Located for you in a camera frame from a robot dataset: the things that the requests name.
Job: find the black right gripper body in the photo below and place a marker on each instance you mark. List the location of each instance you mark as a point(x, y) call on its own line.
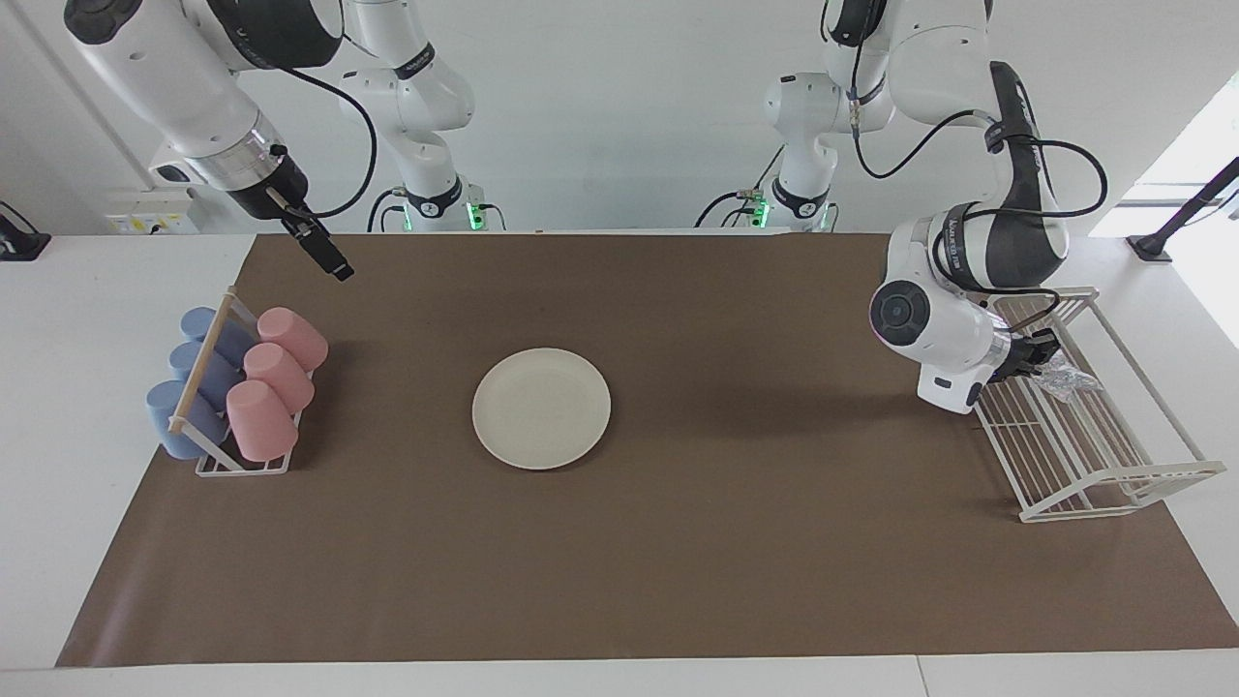
point(271, 184)

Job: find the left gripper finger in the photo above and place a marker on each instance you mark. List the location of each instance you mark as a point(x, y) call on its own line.
point(1048, 339)
point(1045, 361)

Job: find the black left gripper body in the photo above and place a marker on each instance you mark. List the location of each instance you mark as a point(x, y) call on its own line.
point(1016, 358)

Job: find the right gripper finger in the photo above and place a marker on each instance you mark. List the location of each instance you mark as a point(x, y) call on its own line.
point(331, 259)

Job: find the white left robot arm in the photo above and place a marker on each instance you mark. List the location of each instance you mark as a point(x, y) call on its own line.
point(929, 319)

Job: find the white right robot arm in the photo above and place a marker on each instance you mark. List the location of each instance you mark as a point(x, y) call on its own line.
point(165, 68)

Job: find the cream round plate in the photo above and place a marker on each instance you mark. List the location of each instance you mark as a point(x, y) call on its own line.
point(541, 409)

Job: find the pink plastic cup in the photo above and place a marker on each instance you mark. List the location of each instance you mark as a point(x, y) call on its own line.
point(259, 421)
point(295, 337)
point(281, 376)

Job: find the blue plastic cup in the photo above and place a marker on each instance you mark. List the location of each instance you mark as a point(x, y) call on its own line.
point(165, 416)
point(184, 358)
point(198, 322)

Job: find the cup rack with wooden bar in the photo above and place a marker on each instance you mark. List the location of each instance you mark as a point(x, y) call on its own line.
point(201, 368)

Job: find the brown table mat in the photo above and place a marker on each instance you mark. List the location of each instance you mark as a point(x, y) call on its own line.
point(736, 561)

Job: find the white wall power socket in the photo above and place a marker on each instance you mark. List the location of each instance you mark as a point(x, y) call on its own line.
point(145, 215)

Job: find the black clamp mount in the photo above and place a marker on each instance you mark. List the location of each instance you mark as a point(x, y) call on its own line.
point(19, 242)

